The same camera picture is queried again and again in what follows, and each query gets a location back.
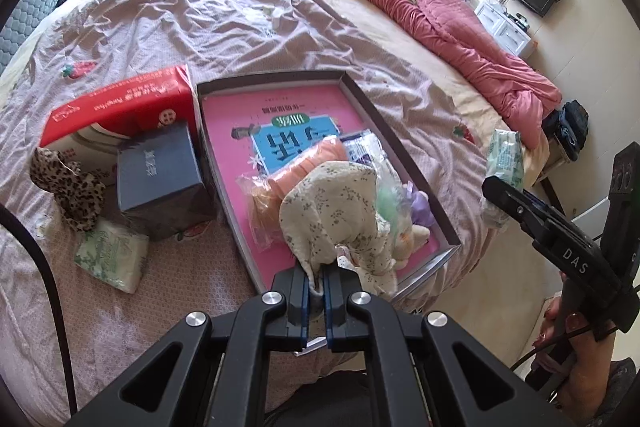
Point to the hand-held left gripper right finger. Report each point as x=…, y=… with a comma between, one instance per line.
x=328, y=302

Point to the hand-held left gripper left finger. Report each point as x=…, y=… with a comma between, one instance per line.
x=300, y=302

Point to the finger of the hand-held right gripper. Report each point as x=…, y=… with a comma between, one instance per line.
x=515, y=202

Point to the green tissue pack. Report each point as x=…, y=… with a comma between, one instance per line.
x=505, y=157
x=112, y=254

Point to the cream floral cloth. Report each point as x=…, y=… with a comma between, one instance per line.
x=330, y=202

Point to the orange cloth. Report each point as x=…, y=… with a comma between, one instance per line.
x=300, y=167

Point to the white purple wipes packet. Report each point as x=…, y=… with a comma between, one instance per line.
x=362, y=152

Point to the grey tray with pink bottom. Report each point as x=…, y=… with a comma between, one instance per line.
x=225, y=122

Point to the person's right forearm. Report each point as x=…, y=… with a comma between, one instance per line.
x=625, y=387

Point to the person's right hand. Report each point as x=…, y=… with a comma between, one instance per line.
x=592, y=367

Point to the dark blue bag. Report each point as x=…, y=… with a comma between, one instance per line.
x=567, y=129

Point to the person's dark trousers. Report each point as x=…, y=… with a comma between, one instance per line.
x=320, y=402

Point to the beige plush toy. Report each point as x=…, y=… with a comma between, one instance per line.
x=415, y=232

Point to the white drawer cabinet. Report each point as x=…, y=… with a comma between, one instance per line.
x=505, y=29

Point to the pink quilt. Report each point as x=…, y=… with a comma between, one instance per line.
x=450, y=32

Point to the beige bed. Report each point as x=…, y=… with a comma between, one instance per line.
x=395, y=57

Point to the dark blue box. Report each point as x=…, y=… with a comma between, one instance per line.
x=160, y=172

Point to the leopard print scrunchie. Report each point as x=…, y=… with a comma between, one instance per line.
x=70, y=197

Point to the red tissue box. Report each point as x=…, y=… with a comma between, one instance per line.
x=125, y=97

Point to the mauve strawberry print bedsheet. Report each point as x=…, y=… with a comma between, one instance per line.
x=200, y=22

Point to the blue-grey quilted headboard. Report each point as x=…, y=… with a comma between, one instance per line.
x=35, y=2

